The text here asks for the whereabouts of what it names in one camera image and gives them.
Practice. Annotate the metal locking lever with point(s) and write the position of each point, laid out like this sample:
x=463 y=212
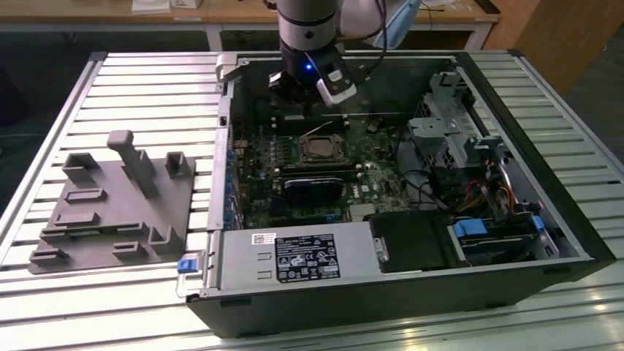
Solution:
x=319 y=129

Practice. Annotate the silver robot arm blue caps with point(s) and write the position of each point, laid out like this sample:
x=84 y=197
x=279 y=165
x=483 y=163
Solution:
x=307 y=22

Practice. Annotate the round coin battery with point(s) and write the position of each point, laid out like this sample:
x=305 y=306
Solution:
x=372 y=127

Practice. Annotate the graphics card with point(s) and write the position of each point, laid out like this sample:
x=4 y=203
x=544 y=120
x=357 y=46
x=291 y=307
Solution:
x=312 y=190

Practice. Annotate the white box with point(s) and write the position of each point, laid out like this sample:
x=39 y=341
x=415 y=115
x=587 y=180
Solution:
x=151 y=6
x=185 y=3

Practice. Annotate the silver metal drive cage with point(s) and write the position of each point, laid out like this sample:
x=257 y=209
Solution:
x=439 y=131

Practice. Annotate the green motherboard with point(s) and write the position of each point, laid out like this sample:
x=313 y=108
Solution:
x=380 y=186

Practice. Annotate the silver chipset heatsink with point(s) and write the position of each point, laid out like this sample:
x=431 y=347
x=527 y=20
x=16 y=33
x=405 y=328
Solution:
x=363 y=212

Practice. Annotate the wooden desk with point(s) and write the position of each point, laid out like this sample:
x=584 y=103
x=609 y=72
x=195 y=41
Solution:
x=97 y=18

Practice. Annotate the black power supply label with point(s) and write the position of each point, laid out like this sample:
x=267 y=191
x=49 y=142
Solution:
x=307 y=259

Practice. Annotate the silver power supply unit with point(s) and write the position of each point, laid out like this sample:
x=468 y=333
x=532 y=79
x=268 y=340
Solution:
x=239 y=256

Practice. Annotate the grey parts rack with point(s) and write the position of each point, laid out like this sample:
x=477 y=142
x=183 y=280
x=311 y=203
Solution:
x=121 y=204

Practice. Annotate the black drive bay box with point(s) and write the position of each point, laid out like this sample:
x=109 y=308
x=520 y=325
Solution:
x=409 y=241

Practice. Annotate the hard disk in blue carrier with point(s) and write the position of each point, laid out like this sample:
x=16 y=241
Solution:
x=469 y=228

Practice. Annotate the blue case latch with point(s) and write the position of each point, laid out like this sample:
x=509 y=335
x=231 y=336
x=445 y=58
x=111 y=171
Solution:
x=187 y=265

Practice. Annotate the wooden cabinet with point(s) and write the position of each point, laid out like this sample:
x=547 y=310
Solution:
x=575 y=36

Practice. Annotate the blue plastic clip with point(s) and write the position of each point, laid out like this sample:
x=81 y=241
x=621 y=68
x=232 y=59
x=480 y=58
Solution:
x=537 y=223

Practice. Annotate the black open PC case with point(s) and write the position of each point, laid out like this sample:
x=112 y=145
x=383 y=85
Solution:
x=341 y=311

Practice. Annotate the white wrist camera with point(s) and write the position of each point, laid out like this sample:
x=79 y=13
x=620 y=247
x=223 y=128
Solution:
x=336 y=87

